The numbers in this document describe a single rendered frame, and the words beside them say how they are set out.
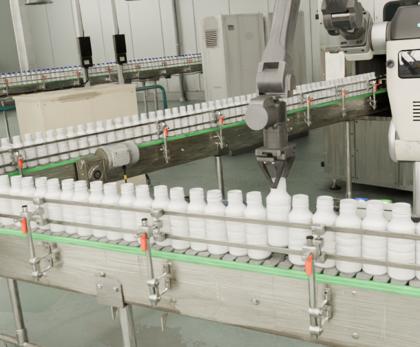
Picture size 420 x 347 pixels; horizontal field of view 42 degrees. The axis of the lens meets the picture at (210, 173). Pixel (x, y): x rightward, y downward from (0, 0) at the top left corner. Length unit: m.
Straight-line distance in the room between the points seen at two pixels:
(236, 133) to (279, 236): 2.41
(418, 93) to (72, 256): 1.15
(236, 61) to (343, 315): 6.38
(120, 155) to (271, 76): 1.77
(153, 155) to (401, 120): 1.82
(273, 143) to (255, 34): 6.54
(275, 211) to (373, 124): 3.91
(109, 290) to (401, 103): 1.05
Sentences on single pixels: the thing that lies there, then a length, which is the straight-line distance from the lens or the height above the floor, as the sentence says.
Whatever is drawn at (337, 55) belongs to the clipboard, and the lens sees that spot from 5.31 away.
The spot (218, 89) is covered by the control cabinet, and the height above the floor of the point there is 0.91.
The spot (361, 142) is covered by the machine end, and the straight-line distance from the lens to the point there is 5.28.
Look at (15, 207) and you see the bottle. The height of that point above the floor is 1.07.
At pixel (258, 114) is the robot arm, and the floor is 1.37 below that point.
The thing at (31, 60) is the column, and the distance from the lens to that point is 12.17.
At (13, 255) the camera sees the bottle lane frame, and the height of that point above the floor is 0.91.
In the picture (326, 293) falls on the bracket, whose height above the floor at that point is 0.96.
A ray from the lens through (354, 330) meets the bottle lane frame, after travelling 1.33.
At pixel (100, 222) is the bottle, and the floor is 1.05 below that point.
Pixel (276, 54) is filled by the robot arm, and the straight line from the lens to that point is 1.29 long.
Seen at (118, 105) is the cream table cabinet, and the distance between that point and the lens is 5.79.
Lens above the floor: 1.54
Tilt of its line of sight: 13 degrees down
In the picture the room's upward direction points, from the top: 5 degrees counter-clockwise
